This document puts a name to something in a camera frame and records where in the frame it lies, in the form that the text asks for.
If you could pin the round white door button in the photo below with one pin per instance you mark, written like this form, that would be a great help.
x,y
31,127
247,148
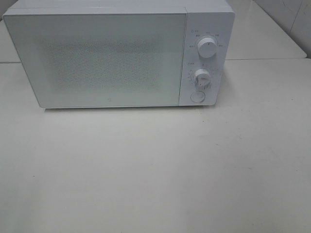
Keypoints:
x,y
197,96

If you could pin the upper white power knob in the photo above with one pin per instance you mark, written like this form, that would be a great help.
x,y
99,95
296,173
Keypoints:
x,y
207,46

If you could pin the white microwave oven body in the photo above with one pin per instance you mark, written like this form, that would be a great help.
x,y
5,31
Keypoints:
x,y
213,18

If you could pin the white timer knob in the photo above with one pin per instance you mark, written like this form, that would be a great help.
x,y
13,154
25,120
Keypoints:
x,y
202,77

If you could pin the white microwave door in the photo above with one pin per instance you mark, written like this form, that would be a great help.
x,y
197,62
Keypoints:
x,y
101,60

